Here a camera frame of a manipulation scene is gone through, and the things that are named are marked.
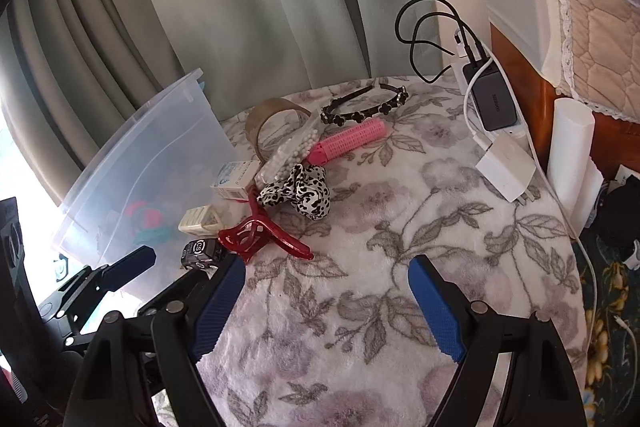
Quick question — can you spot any beige quilted lace cover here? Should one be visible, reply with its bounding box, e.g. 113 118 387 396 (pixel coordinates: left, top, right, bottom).
520 0 640 122

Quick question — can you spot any white power strip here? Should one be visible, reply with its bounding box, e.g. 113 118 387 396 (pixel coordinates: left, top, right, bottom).
450 27 531 140

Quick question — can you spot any beige curtain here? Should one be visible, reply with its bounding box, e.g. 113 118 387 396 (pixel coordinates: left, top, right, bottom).
0 0 221 188

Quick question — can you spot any red and teal hair accessory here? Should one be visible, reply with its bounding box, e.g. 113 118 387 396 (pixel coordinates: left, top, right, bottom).
125 202 181 243

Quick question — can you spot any small white and blue box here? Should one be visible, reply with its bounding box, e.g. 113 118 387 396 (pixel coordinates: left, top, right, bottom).
210 160 263 202

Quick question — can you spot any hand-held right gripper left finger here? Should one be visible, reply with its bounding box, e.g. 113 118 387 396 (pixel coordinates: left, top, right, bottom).
62 252 247 427

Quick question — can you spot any black object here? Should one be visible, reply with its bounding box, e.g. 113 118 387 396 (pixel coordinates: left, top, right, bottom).
597 177 640 268

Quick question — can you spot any small black box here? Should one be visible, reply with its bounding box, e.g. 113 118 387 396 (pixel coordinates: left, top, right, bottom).
180 237 226 270

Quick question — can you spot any black charger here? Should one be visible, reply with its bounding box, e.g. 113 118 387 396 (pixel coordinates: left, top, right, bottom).
462 59 521 132

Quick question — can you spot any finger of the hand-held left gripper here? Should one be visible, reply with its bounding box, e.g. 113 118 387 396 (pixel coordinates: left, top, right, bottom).
40 246 157 343

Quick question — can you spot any clear plastic storage container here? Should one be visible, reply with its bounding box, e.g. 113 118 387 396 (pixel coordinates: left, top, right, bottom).
52 68 241 303

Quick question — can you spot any white power adapter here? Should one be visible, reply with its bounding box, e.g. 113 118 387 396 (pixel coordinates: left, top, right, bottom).
475 137 537 202

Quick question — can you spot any pink hair roller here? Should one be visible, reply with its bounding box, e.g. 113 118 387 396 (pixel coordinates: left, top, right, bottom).
307 117 388 166

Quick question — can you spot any wooden headboard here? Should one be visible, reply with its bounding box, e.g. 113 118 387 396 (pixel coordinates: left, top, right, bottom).
490 22 640 188

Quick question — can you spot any black flower headband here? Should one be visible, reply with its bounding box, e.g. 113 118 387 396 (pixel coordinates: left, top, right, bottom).
320 79 411 128

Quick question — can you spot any white cable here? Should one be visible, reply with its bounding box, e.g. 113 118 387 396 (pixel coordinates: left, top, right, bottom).
462 52 601 358

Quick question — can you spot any black cable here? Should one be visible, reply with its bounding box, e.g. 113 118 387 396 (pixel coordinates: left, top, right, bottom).
409 11 471 84
395 0 493 60

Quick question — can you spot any red hair claw clip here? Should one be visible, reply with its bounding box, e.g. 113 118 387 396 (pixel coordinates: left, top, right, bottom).
217 194 315 265

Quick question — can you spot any pale green curtain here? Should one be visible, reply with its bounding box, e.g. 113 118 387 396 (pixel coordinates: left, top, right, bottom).
122 0 443 122

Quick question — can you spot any dark floral cloth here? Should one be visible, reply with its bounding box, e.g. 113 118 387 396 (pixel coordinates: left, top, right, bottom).
572 237 640 427

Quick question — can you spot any cream hair clip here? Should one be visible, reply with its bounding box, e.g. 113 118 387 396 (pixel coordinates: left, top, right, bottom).
179 204 224 237

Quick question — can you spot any black and white scrunchie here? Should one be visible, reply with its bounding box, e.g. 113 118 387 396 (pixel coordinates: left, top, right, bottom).
257 163 333 220

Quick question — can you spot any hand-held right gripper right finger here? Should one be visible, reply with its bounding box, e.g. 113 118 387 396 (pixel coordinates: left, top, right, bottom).
407 255 588 427

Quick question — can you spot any brown tape roll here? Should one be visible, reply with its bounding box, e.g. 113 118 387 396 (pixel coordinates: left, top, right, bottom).
245 98 313 162

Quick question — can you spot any white paper roll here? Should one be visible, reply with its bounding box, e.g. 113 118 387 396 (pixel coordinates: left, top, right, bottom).
546 98 603 230

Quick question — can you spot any cotton swab packet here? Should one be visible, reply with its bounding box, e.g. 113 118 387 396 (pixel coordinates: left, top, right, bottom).
255 117 326 188

